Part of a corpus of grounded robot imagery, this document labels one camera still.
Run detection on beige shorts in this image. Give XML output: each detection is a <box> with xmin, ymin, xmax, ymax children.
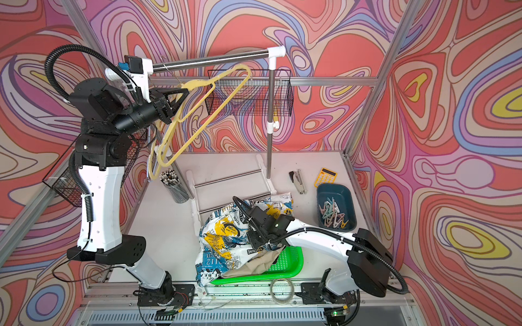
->
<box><xmin>221</xmin><ymin>247</ymin><xmax>284</xmax><ymax>278</ymax></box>

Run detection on printed white blue yellow shorts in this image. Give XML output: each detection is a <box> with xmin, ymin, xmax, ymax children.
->
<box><xmin>195</xmin><ymin>193</ymin><xmax>293</xmax><ymax>287</ymax></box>

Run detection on yellow hanger front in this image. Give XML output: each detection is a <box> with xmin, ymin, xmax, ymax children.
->
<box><xmin>158</xmin><ymin>62</ymin><xmax>254</xmax><ymax>168</ymax></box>

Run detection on yellow hanger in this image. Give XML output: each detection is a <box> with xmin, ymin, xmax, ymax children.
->
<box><xmin>158</xmin><ymin>62</ymin><xmax>254</xmax><ymax>168</ymax></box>
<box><xmin>147</xmin><ymin>122</ymin><xmax>171</xmax><ymax>181</ymax></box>

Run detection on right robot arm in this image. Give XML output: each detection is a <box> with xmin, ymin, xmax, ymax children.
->
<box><xmin>232</xmin><ymin>196</ymin><xmax>409</xmax><ymax>304</ymax></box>

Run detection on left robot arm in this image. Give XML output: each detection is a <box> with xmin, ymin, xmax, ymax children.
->
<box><xmin>44</xmin><ymin>44</ymin><xmax>189</xmax><ymax>306</ymax></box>

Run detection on green plastic basket tray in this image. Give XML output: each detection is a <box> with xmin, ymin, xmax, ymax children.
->
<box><xmin>212</xmin><ymin>247</ymin><xmax>304</xmax><ymax>285</ymax></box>

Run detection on clear tape roll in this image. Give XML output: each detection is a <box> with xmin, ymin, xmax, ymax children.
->
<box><xmin>269</xmin><ymin>278</ymin><xmax>295</xmax><ymax>305</ymax></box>

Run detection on stapler on table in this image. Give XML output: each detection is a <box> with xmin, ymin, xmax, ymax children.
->
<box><xmin>289</xmin><ymin>169</ymin><xmax>307</xmax><ymax>194</ymax></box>

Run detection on dark teal clothespin bin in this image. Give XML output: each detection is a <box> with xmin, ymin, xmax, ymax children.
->
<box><xmin>316</xmin><ymin>183</ymin><xmax>357</xmax><ymax>232</ymax></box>

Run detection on cup of pens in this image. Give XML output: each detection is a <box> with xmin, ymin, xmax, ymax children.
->
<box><xmin>159</xmin><ymin>169</ymin><xmax>190</xmax><ymax>204</ymax></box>

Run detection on yellow calculator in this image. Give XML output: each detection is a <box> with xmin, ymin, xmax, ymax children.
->
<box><xmin>314</xmin><ymin>168</ymin><xmax>337</xmax><ymax>187</ymax></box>

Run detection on clothes rack with steel bar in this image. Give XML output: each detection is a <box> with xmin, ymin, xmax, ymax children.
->
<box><xmin>103</xmin><ymin>44</ymin><xmax>287</xmax><ymax>235</ymax></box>

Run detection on black wire basket back wall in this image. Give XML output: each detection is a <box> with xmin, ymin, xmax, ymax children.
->
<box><xmin>205</xmin><ymin>68</ymin><xmax>294</xmax><ymax>118</ymax></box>

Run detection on black wire basket wall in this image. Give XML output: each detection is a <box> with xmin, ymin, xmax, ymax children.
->
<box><xmin>205</xmin><ymin>68</ymin><xmax>294</xmax><ymax>118</ymax></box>
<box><xmin>42</xmin><ymin>129</ymin><xmax>148</xmax><ymax>207</ymax></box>

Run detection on black wire basket left wall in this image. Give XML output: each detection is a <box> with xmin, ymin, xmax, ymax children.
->
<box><xmin>42</xmin><ymin>129</ymin><xmax>148</xmax><ymax>207</ymax></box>

